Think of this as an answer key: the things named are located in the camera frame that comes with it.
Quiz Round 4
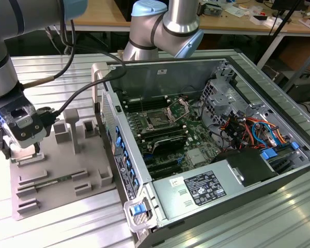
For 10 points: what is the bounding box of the black computer tower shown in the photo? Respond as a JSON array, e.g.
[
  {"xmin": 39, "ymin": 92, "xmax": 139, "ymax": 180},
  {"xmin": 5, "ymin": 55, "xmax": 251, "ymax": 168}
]
[{"xmin": 284, "ymin": 73, "xmax": 310, "ymax": 104}]

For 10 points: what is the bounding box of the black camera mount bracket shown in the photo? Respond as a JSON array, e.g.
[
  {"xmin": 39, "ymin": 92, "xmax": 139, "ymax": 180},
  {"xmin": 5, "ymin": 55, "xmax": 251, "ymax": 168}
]
[{"xmin": 0, "ymin": 103, "xmax": 38, "ymax": 127}]

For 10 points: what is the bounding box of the black rating label sticker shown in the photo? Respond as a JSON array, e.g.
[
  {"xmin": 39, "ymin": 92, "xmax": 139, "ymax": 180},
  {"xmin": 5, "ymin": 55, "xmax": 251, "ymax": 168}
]
[{"xmin": 183, "ymin": 169, "xmax": 227, "ymax": 207}]

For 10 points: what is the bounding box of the green motherboard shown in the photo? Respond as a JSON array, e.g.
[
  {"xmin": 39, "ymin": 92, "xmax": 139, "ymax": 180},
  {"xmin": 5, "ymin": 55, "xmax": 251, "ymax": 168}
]
[{"xmin": 118, "ymin": 92, "xmax": 223, "ymax": 181}]

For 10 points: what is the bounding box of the black RAM slot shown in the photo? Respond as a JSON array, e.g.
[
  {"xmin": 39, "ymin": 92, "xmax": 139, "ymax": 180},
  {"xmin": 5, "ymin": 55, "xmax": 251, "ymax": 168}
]
[
  {"xmin": 138, "ymin": 123, "xmax": 183, "ymax": 134},
  {"xmin": 123, "ymin": 101, "xmax": 168, "ymax": 112},
  {"xmin": 141, "ymin": 128, "xmax": 188, "ymax": 142},
  {"xmin": 122, "ymin": 96, "xmax": 168, "ymax": 104}
]

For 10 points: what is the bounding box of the small white sticker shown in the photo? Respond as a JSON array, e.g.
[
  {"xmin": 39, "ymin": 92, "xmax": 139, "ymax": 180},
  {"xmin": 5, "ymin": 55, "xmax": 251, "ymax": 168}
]
[{"xmin": 169, "ymin": 176, "xmax": 185, "ymax": 188}]

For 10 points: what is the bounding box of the black cable with tan sleeve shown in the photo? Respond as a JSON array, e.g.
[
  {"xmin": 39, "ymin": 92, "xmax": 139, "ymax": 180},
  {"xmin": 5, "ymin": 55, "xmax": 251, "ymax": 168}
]
[{"xmin": 22, "ymin": 19, "xmax": 77, "ymax": 90}]

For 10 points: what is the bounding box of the thick black camera cable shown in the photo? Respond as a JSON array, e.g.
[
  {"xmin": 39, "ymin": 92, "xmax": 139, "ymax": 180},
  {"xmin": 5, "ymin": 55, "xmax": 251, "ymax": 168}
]
[{"xmin": 36, "ymin": 50, "xmax": 127, "ymax": 130}]

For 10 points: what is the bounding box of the CPU socket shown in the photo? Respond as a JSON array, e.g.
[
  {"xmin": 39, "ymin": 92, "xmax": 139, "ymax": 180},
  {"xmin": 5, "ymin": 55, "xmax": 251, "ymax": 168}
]
[{"xmin": 144, "ymin": 110, "xmax": 171, "ymax": 130}]

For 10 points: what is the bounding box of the black plastic air shroud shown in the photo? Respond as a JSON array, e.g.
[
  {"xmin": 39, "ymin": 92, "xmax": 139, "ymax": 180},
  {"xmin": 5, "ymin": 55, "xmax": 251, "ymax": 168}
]
[{"xmin": 210, "ymin": 148, "xmax": 279, "ymax": 188}]

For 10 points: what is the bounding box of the grey plastic parts rack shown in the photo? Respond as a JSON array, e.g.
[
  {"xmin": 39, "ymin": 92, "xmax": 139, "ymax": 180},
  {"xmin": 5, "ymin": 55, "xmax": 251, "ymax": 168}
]
[{"xmin": 9, "ymin": 108, "xmax": 117, "ymax": 221}]

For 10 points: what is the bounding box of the brown cardboard box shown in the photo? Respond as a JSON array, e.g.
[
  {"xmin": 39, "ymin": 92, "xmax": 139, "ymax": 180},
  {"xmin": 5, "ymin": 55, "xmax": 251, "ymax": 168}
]
[{"xmin": 278, "ymin": 38, "xmax": 310, "ymax": 68}]

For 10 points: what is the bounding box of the wooden workbench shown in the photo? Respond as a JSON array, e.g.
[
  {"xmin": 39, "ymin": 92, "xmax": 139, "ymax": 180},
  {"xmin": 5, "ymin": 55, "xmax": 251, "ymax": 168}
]
[{"xmin": 72, "ymin": 0, "xmax": 310, "ymax": 37}]

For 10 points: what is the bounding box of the silver chipset heatsink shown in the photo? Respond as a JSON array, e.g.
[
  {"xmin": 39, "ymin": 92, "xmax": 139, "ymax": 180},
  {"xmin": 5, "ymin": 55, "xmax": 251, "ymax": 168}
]
[{"xmin": 187, "ymin": 149, "xmax": 206, "ymax": 165}]

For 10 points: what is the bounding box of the black expansion slot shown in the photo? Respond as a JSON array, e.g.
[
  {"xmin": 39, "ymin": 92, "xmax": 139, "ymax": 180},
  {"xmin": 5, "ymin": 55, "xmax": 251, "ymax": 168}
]
[
  {"xmin": 149, "ymin": 165, "xmax": 182, "ymax": 179},
  {"xmin": 147, "ymin": 159, "xmax": 181, "ymax": 173}
]

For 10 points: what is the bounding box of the blue data wire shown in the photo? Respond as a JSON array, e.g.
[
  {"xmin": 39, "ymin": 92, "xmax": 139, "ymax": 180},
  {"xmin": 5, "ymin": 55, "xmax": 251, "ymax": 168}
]
[{"xmin": 251, "ymin": 121, "xmax": 277, "ymax": 148}]

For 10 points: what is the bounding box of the thin arm cable bundle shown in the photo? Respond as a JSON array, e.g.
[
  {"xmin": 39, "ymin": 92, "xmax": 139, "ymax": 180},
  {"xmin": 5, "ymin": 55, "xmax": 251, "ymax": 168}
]
[{"xmin": 45, "ymin": 20, "xmax": 73, "ymax": 55}]

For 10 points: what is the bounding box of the orange red wire bundle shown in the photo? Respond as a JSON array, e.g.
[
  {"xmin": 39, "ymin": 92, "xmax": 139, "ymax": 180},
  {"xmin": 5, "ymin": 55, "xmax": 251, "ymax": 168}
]
[{"xmin": 219, "ymin": 116, "xmax": 292, "ymax": 145}]

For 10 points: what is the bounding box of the small white parts box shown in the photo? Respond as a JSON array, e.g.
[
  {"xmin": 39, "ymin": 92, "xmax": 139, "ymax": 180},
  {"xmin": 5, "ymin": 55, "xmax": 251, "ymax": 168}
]
[{"xmin": 250, "ymin": 14, "xmax": 277, "ymax": 28}]

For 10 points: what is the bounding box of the silver metal drive cage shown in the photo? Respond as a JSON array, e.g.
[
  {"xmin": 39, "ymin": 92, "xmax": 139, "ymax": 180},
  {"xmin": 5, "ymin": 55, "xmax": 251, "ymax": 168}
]
[{"xmin": 200, "ymin": 60, "xmax": 268, "ymax": 122}]

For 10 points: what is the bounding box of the green RAM stick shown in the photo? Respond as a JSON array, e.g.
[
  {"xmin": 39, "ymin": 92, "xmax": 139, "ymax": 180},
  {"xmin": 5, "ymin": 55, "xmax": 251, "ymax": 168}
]
[{"xmin": 33, "ymin": 173, "xmax": 77, "ymax": 187}]

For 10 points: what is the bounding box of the blue case latch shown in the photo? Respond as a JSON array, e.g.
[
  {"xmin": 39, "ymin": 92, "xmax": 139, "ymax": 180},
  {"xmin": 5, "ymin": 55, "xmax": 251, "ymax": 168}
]
[{"xmin": 132, "ymin": 204, "xmax": 146, "ymax": 215}]

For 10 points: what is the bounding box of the black expansion card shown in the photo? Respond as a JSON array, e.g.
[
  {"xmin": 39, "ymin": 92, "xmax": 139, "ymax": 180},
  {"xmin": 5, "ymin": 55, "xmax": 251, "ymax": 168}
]
[{"xmin": 151, "ymin": 135, "xmax": 188, "ymax": 156}]

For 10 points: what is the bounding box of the metal socket cover frame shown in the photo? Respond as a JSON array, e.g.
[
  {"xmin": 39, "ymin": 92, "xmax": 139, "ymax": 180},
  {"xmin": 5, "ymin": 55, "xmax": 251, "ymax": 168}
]
[{"xmin": 164, "ymin": 97, "xmax": 191, "ymax": 122}]

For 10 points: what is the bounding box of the grey power supply unit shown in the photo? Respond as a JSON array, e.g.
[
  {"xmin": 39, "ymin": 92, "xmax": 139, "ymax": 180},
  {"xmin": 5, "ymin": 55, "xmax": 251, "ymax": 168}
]
[{"xmin": 151, "ymin": 159, "xmax": 245, "ymax": 220}]

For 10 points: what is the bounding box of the open grey PC case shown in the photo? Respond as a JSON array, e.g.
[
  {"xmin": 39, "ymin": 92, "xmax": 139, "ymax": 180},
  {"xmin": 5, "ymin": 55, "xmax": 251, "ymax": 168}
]
[{"xmin": 91, "ymin": 55, "xmax": 310, "ymax": 248}]

